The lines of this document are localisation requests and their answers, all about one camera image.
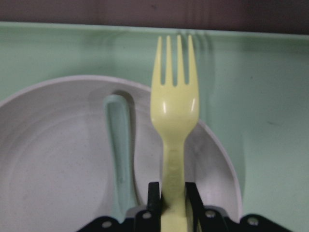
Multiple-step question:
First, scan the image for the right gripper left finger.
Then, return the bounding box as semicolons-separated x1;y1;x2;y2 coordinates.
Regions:
79;182;161;232

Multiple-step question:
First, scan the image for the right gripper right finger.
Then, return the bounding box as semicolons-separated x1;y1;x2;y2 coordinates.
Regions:
185;182;289;232

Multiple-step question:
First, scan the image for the white round plate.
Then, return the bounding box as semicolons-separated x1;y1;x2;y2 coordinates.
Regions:
0;74;243;232

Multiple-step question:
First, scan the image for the yellow plastic fork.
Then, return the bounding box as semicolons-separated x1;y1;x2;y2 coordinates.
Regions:
150;35;199;232

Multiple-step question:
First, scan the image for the teal plastic spoon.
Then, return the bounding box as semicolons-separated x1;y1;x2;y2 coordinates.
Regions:
103;94;138;223

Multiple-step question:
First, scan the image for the light green plastic tray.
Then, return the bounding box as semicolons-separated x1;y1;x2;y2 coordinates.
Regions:
0;22;309;229

